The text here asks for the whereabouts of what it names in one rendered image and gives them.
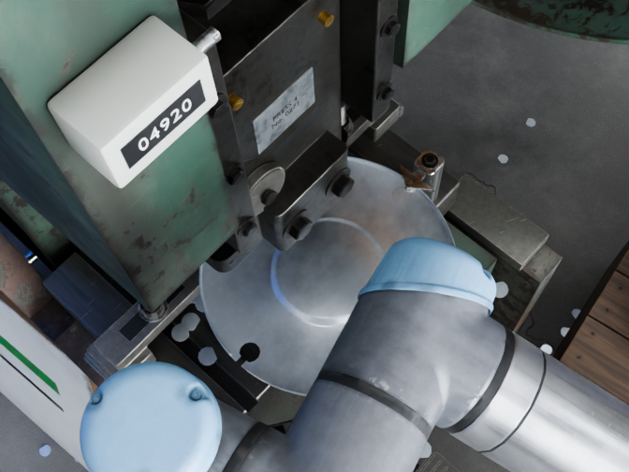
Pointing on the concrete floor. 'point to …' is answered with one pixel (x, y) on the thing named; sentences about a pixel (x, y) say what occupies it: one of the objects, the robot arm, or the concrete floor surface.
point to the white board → (42, 379)
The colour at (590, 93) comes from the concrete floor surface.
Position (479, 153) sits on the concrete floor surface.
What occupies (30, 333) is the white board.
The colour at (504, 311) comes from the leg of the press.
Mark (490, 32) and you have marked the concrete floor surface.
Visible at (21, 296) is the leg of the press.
